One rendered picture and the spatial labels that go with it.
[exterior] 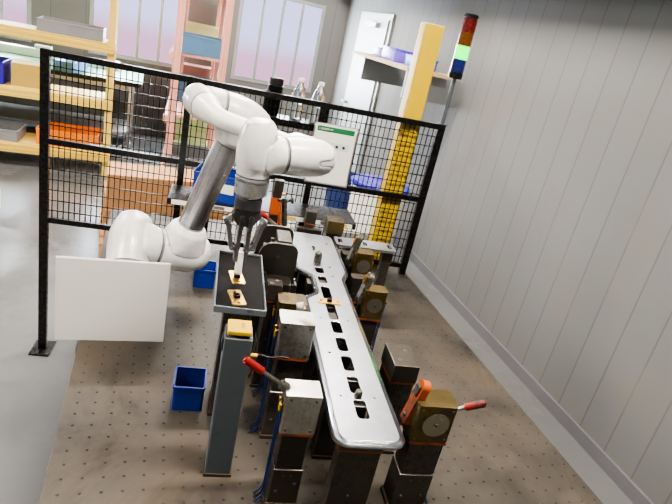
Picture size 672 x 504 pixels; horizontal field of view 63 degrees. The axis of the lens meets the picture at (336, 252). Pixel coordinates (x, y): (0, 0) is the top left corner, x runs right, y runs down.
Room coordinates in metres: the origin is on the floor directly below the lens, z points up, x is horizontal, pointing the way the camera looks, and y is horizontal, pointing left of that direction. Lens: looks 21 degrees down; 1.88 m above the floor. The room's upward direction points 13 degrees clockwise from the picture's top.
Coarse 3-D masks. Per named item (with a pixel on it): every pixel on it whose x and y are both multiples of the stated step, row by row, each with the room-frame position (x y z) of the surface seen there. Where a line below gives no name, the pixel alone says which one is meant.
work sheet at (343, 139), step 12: (324, 132) 2.74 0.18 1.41; (336, 132) 2.76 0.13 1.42; (348, 132) 2.77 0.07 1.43; (336, 144) 2.76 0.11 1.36; (348, 144) 2.77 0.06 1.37; (336, 156) 2.76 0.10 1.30; (348, 156) 2.78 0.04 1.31; (336, 168) 2.77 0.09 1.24; (348, 168) 2.78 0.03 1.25; (312, 180) 2.74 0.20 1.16; (324, 180) 2.75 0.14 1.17; (336, 180) 2.77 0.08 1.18
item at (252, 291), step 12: (228, 264) 1.53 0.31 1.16; (252, 264) 1.57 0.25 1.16; (228, 276) 1.45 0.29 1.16; (252, 276) 1.49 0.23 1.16; (228, 288) 1.38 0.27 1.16; (240, 288) 1.39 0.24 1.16; (252, 288) 1.41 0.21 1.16; (216, 300) 1.30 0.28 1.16; (228, 300) 1.31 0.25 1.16; (252, 300) 1.34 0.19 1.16
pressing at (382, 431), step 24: (312, 240) 2.31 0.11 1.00; (312, 264) 2.05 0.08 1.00; (336, 264) 2.10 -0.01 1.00; (336, 288) 1.87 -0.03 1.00; (312, 312) 1.65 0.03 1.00; (336, 312) 1.69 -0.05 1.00; (336, 336) 1.53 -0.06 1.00; (360, 336) 1.56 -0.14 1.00; (336, 360) 1.39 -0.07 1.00; (360, 360) 1.42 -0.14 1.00; (336, 384) 1.27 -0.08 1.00; (360, 384) 1.30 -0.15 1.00; (336, 408) 1.17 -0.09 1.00; (384, 408) 1.21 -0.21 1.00; (336, 432) 1.08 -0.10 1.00; (360, 432) 1.10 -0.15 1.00; (384, 432) 1.12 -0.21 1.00
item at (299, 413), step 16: (304, 384) 1.16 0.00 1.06; (288, 400) 1.10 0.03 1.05; (304, 400) 1.11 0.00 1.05; (320, 400) 1.12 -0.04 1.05; (288, 416) 1.10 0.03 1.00; (304, 416) 1.11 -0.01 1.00; (288, 432) 1.10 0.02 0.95; (304, 432) 1.11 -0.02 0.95; (272, 448) 1.12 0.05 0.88; (288, 448) 1.11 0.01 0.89; (304, 448) 1.12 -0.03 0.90; (272, 464) 1.12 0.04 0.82; (288, 464) 1.11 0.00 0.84; (272, 480) 1.10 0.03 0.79; (288, 480) 1.11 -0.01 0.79; (256, 496) 1.12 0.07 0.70; (272, 496) 1.10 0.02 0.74; (288, 496) 1.11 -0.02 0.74
